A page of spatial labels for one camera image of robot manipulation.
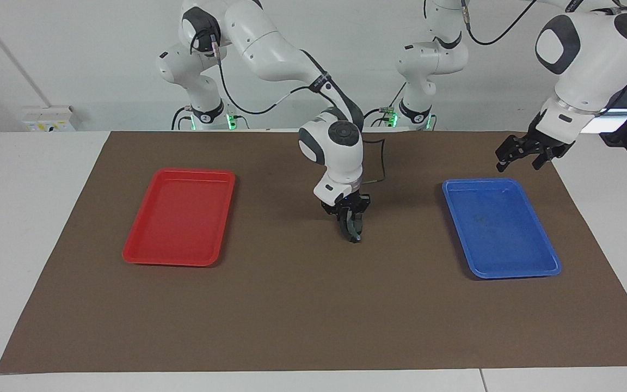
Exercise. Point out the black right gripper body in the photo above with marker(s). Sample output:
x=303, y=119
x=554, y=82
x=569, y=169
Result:
x=346, y=204

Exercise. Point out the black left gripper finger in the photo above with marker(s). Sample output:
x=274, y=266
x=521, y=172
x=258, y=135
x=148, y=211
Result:
x=540, y=162
x=502, y=164

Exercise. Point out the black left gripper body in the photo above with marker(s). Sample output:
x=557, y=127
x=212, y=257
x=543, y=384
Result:
x=542, y=142

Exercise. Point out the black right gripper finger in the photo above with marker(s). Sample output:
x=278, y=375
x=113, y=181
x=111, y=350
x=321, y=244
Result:
x=343, y=224
x=360, y=222

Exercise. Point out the long curved grey brake pad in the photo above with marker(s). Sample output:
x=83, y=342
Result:
x=353, y=231

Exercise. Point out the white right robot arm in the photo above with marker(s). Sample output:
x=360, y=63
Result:
x=270, y=43

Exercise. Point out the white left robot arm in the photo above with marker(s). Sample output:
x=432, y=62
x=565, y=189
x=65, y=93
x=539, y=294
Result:
x=591, y=54

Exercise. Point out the blue plastic tray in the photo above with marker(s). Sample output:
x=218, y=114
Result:
x=501, y=228

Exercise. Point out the brown table mat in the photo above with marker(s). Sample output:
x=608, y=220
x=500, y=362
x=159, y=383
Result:
x=324, y=316

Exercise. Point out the red plastic tray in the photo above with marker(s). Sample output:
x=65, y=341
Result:
x=180, y=218

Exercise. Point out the white wall socket box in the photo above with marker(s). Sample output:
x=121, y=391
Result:
x=47, y=118

